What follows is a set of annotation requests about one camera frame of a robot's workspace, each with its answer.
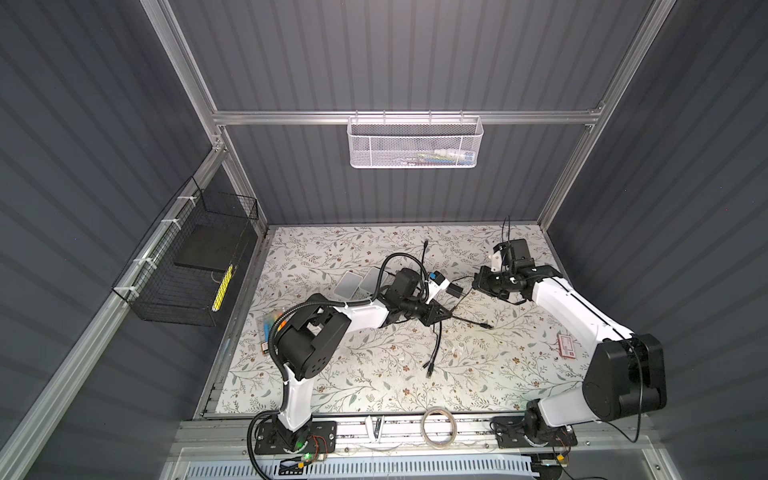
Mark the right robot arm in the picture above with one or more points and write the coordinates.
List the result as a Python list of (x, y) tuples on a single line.
[(626, 372)]

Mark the pack of coloured markers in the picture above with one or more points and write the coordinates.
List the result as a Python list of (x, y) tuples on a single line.
[(265, 325)]

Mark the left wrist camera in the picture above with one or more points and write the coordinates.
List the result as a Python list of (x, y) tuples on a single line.
[(437, 282)]

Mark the red white small box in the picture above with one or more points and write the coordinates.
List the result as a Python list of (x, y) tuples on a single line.
[(566, 346)]

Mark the white wire mesh basket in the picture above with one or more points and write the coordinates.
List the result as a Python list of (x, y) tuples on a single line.
[(414, 142)]

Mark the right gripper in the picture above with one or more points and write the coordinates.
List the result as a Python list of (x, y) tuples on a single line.
[(480, 280)]

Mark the black power adapter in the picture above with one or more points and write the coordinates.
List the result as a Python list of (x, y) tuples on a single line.
[(455, 290)]

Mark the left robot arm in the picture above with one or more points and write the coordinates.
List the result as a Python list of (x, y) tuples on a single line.
[(305, 337)]

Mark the clear tape roll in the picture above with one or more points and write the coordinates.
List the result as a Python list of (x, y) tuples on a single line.
[(438, 428)]

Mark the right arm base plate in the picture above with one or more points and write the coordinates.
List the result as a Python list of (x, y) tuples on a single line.
[(519, 431)]

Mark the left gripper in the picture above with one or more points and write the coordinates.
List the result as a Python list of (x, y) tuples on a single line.
[(432, 313)]

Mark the black foam pad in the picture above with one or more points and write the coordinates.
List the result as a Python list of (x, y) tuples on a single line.
[(208, 248)]

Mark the white network switch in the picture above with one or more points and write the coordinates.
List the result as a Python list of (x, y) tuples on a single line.
[(348, 285), (369, 281)]

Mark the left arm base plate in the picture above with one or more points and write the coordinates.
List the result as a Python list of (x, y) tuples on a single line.
[(272, 437)]

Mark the black wire basket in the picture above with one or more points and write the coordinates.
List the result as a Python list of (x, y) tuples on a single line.
[(158, 291)]

